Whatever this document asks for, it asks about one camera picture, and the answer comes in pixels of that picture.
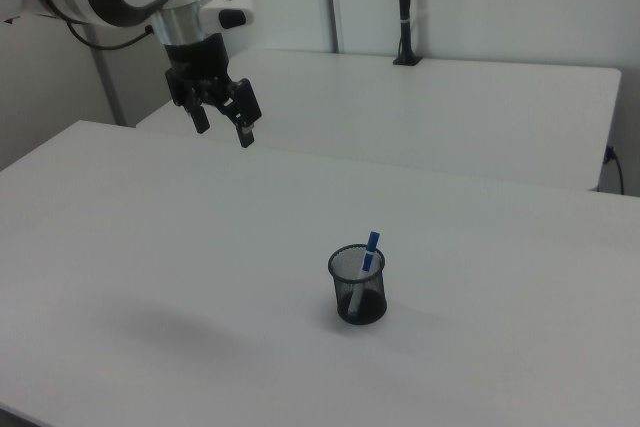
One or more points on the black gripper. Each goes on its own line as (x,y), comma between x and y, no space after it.
(197,59)

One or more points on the blue and white marker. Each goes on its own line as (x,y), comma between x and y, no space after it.
(371,243)

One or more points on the white desk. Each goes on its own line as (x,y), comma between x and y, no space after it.
(425,112)

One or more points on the black pole with clamp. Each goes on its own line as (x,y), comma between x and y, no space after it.
(404,2)

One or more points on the black mesh pen cup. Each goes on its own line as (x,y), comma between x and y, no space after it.
(374,297)

